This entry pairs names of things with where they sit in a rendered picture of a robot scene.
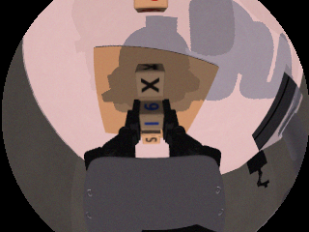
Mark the orange flat mat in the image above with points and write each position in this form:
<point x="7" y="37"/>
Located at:
<point x="187" y="82"/>

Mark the wooden letter block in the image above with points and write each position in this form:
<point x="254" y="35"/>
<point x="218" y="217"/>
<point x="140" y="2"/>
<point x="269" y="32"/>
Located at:
<point x="151" y="115"/>
<point x="151" y="136"/>
<point x="148" y="6"/>
<point x="150" y="80"/>

